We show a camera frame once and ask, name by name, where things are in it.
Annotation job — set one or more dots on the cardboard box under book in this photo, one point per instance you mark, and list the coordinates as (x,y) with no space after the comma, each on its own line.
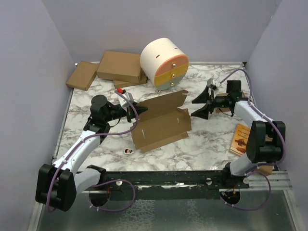
(265,169)

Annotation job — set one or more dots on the small cartoon sticker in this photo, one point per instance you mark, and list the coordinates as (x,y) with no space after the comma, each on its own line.
(128,151)

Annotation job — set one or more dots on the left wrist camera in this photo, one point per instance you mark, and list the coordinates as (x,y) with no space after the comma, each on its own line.
(125,98)

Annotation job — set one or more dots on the orange paperback book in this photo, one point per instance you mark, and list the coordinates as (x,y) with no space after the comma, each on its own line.
(240,139)

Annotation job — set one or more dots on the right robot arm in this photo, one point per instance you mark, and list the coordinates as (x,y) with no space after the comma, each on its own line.
(266,141)

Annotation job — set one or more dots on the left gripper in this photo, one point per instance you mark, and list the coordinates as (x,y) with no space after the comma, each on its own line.
(130,113)

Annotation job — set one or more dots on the large folded cardboard box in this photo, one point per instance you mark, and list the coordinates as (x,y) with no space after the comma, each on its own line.
(120,66)

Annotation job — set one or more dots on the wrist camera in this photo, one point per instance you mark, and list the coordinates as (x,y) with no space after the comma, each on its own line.
(125,98)
(213,84)

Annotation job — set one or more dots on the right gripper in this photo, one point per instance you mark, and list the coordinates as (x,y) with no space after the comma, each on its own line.
(202,98)

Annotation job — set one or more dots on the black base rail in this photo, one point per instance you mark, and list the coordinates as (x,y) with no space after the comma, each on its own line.
(157,185)

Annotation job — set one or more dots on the round cream drawer cabinet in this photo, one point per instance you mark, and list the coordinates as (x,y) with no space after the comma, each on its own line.
(164,63)

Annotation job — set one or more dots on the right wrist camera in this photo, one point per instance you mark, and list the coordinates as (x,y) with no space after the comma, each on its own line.
(213,84)

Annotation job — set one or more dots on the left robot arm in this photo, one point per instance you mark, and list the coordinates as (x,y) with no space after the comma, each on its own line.
(59,183)

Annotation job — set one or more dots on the cardboard box under large box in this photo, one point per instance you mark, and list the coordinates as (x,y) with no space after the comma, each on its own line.
(130,83)

